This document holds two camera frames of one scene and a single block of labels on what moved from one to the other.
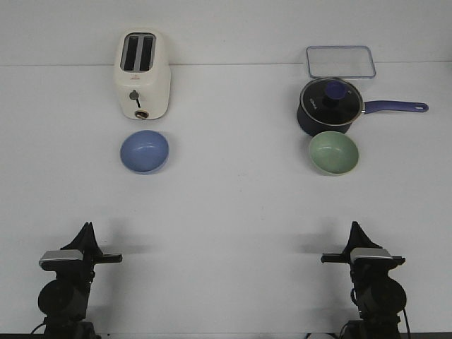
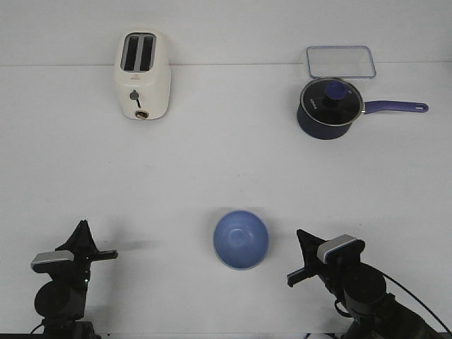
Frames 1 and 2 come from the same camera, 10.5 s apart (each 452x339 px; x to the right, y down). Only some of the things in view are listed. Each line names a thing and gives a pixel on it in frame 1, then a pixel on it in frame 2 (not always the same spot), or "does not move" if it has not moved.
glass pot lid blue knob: [332, 101] does not move
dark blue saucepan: [333, 104] does not move
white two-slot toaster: [143, 74] does not move
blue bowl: [144, 152] to [241, 240]
